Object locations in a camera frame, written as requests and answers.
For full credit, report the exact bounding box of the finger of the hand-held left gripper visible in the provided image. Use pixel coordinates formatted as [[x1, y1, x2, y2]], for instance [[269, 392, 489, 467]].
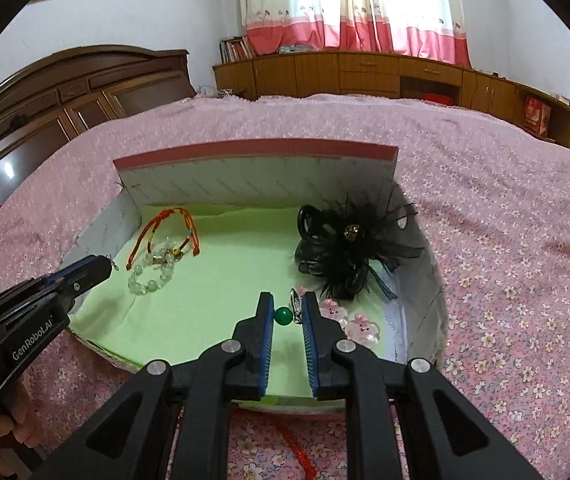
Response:
[[45, 255, 96, 288], [60, 255, 114, 313]]

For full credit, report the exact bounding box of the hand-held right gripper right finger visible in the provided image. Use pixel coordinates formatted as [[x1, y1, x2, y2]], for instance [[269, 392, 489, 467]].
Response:
[[301, 291, 546, 480]]

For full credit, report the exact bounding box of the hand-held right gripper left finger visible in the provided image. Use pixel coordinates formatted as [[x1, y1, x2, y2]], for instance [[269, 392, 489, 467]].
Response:
[[47, 291, 277, 480]]

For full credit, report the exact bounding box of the pale jade bead bracelet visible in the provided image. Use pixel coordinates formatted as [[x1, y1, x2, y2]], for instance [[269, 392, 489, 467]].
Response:
[[127, 237, 178, 296]]

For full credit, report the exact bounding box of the black feather hair clip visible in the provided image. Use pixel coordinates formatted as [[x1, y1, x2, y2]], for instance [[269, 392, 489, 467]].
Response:
[[292, 191, 426, 302]]

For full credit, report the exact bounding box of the red string bracelet gold charm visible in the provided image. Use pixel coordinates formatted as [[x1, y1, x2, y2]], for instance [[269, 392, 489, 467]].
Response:
[[126, 206, 203, 271]]

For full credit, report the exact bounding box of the pink cardboard box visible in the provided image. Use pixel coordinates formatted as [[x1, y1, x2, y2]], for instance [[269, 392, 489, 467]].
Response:
[[60, 142, 448, 416]]

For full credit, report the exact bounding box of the person's left hand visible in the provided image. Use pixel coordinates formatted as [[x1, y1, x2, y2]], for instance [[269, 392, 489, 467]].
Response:
[[0, 384, 42, 467]]

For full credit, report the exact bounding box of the green paper lining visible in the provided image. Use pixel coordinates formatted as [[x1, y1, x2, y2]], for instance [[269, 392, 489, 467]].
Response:
[[70, 204, 406, 398]]

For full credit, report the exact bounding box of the dark wooden headboard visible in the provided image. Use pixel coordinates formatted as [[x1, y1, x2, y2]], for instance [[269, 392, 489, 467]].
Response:
[[0, 45, 198, 186]]

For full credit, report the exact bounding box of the pink floral bedsheet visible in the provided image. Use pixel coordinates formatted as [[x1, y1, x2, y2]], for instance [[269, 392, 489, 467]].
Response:
[[0, 92, 570, 480]]

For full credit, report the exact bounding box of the row of books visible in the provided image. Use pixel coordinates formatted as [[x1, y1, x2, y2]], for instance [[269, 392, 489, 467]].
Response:
[[219, 36, 255, 63]]

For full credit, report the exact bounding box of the long wooden cabinet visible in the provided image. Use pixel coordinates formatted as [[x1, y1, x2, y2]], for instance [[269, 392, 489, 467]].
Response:
[[212, 50, 570, 148]]

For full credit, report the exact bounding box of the red gift box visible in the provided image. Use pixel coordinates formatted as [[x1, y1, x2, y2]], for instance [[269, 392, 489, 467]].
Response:
[[522, 96, 552, 136]]

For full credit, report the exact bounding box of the white and pink curtain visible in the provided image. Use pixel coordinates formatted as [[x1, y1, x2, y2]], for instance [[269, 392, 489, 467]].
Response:
[[237, 0, 473, 68]]

